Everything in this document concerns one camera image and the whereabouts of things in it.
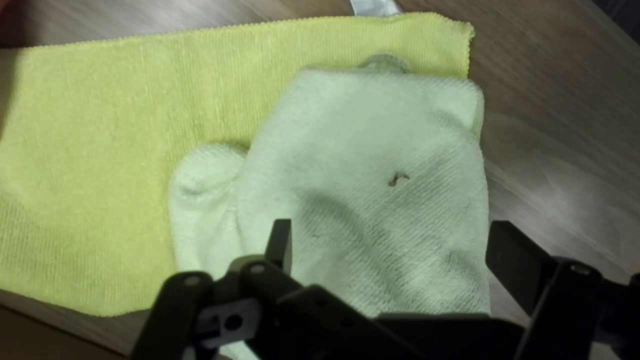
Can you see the pale green knitted cloth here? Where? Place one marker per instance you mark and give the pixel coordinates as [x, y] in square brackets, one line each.
[372, 166]

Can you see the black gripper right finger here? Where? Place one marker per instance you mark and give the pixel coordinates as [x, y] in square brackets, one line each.
[520, 266]

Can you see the yellow flat cloth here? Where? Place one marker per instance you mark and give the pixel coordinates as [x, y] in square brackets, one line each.
[100, 166]

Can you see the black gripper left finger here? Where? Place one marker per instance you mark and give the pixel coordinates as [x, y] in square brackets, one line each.
[281, 243]

